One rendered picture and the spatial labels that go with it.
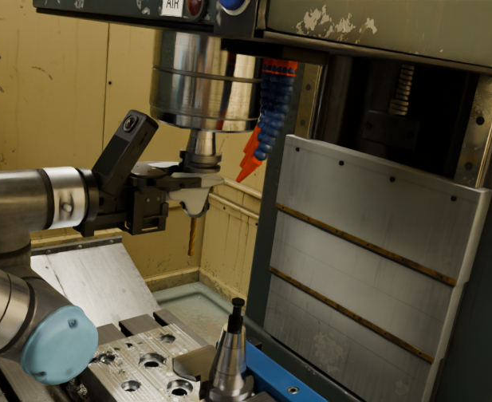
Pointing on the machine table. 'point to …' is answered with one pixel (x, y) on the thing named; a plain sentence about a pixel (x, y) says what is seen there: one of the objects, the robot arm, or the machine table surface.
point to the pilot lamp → (194, 6)
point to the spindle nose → (203, 84)
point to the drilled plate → (108, 393)
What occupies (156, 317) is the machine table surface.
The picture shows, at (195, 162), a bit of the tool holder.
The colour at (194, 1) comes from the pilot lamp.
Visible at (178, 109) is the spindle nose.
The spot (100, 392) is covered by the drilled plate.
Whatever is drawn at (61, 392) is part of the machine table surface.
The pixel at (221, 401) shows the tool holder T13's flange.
